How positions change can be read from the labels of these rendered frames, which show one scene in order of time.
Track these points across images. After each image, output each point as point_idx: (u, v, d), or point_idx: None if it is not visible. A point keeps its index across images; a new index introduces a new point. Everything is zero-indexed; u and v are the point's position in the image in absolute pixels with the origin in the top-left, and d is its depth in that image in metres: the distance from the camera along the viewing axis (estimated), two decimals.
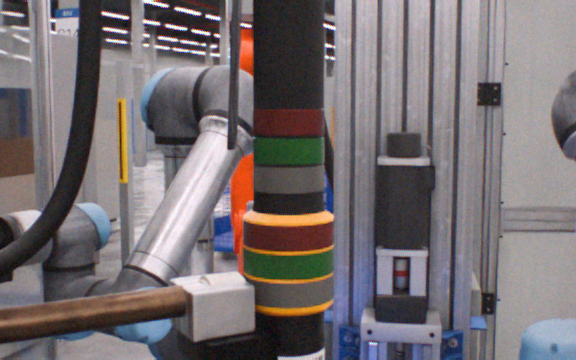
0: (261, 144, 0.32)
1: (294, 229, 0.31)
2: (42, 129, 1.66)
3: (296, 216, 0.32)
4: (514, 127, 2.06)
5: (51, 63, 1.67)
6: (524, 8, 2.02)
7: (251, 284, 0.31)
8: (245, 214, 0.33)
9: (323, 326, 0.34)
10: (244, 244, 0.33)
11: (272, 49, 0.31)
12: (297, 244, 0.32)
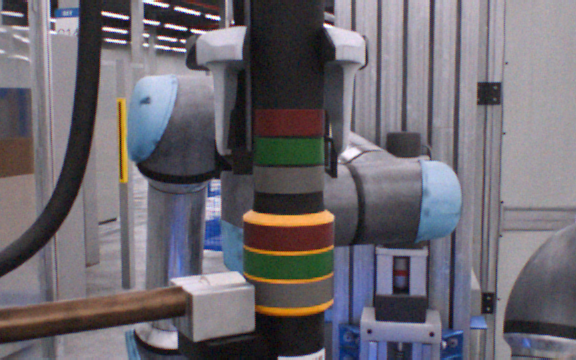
0: (261, 144, 0.32)
1: (294, 229, 0.31)
2: (42, 129, 1.66)
3: (296, 216, 0.32)
4: (514, 127, 2.06)
5: (51, 63, 1.67)
6: (524, 7, 2.02)
7: (251, 284, 0.31)
8: (245, 214, 0.33)
9: (323, 326, 0.34)
10: (244, 244, 0.33)
11: (272, 49, 0.31)
12: (297, 244, 0.32)
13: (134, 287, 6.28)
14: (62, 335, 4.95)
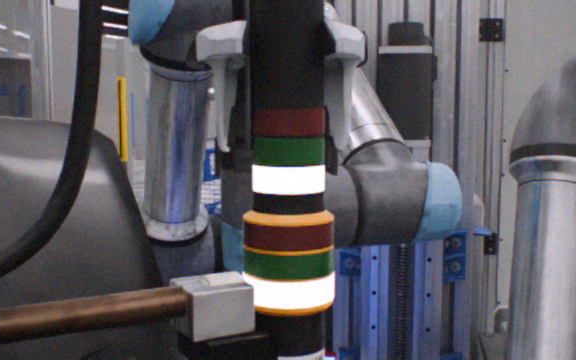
0: (261, 144, 0.32)
1: (294, 229, 0.31)
2: (39, 51, 1.64)
3: (296, 216, 0.32)
4: (516, 64, 2.04)
5: None
6: None
7: (251, 284, 0.31)
8: (245, 214, 0.33)
9: (323, 326, 0.34)
10: (244, 244, 0.33)
11: (272, 49, 0.31)
12: (297, 244, 0.32)
13: None
14: None
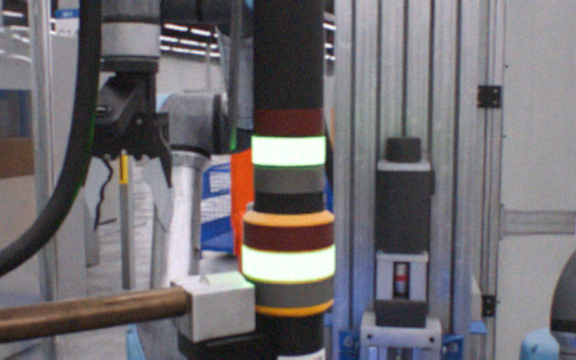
0: (261, 144, 0.32)
1: (294, 229, 0.31)
2: (42, 133, 1.66)
3: (296, 216, 0.32)
4: (514, 130, 2.06)
5: (51, 67, 1.67)
6: (524, 11, 2.02)
7: (251, 284, 0.31)
8: (245, 214, 0.33)
9: (323, 326, 0.34)
10: (244, 244, 0.33)
11: (272, 49, 0.31)
12: (297, 244, 0.32)
13: (134, 288, 6.28)
14: (62, 336, 4.95)
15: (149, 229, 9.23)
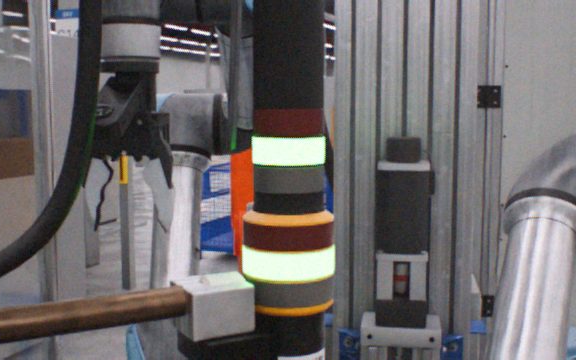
0: (261, 144, 0.32)
1: (294, 229, 0.31)
2: (42, 133, 1.66)
3: (296, 216, 0.32)
4: (514, 130, 2.06)
5: (51, 67, 1.67)
6: (524, 11, 2.02)
7: (251, 284, 0.31)
8: (245, 214, 0.33)
9: (323, 326, 0.34)
10: (244, 244, 0.33)
11: (272, 49, 0.31)
12: (297, 244, 0.32)
13: (134, 288, 6.28)
14: (62, 336, 4.95)
15: (149, 229, 9.23)
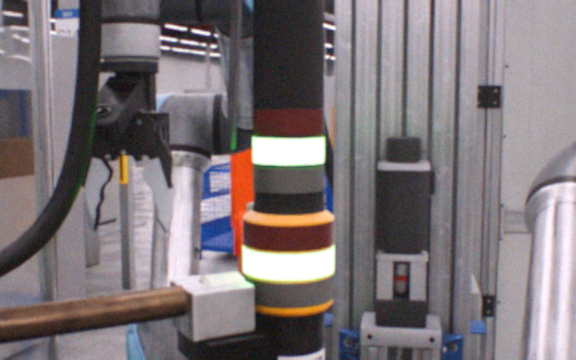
0: (261, 144, 0.32)
1: (294, 229, 0.31)
2: (42, 133, 1.66)
3: (296, 216, 0.32)
4: (514, 130, 2.06)
5: (51, 67, 1.67)
6: (524, 11, 2.02)
7: (251, 284, 0.31)
8: (245, 214, 0.33)
9: (323, 326, 0.34)
10: (244, 244, 0.33)
11: (272, 49, 0.31)
12: (297, 244, 0.32)
13: (134, 288, 6.28)
14: (62, 336, 4.95)
15: (149, 229, 9.23)
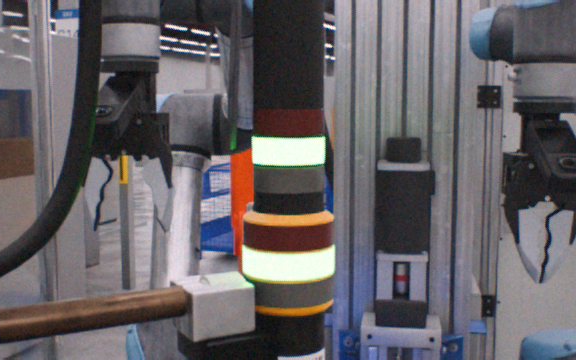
0: (261, 144, 0.32)
1: (294, 229, 0.31)
2: (42, 133, 1.66)
3: (296, 216, 0.32)
4: (514, 130, 2.06)
5: (51, 67, 1.67)
6: None
7: (251, 284, 0.31)
8: (245, 214, 0.33)
9: (323, 326, 0.34)
10: (244, 244, 0.33)
11: (272, 49, 0.31)
12: (297, 244, 0.32)
13: (134, 288, 6.28)
14: (62, 336, 4.95)
15: (149, 229, 9.23)
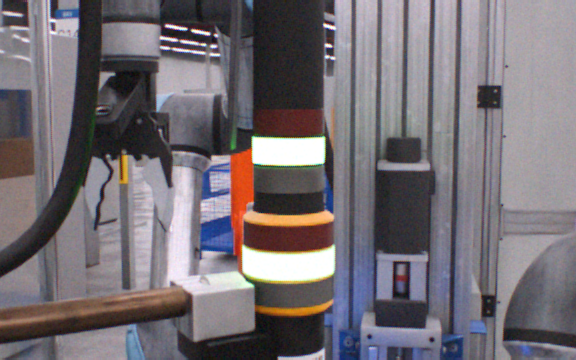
0: (261, 144, 0.32)
1: (294, 229, 0.31)
2: (42, 133, 1.66)
3: (296, 216, 0.32)
4: (514, 130, 2.06)
5: (51, 67, 1.67)
6: (524, 11, 2.02)
7: (251, 284, 0.31)
8: (245, 214, 0.33)
9: (323, 326, 0.34)
10: (244, 244, 0.33)
11: (272, 49, 0.31)
12: (297, 244, 0.32)
13: (134, 288, 6.28)
14: (62, 336, 4.95)
15: (149, 229, 9.23)
